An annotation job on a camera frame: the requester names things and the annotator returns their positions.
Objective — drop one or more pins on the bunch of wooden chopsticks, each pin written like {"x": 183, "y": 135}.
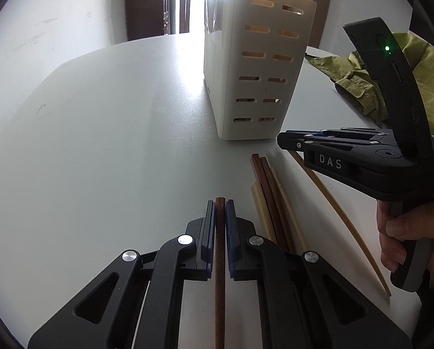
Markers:
{"x": 266, "y": 189}

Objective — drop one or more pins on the olive green jacket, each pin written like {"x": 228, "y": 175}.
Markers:
{"x": 355, "y": 80}

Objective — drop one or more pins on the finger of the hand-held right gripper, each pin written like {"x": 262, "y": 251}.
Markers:
{"x": 293, "y": 141}
{"x": 355, "y": 132}

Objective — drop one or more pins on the dark brown wardrobe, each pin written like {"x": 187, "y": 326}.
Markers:
{"x": 144, "y": 7}

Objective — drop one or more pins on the cream slotted plastic utensil holder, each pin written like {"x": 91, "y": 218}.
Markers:
{"x": 249, "y": 65}

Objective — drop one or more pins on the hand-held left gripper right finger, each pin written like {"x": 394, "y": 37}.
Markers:
{"x": 230, "y": 240}

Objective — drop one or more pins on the light yellow wooden chopstick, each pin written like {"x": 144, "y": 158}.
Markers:
{"x": 342, "y": 221}

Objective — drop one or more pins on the dark brown wooden chopstick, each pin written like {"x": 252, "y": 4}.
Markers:
{"x": 220, "y": 298}

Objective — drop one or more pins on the glass balcony door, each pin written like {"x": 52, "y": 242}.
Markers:
{"x": 197, "y": 0}

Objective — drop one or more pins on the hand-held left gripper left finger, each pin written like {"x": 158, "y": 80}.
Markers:
{"x": 209, "y": 240}

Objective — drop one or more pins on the person's right hand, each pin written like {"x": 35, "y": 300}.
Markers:
{"x": 388, "y": 247}

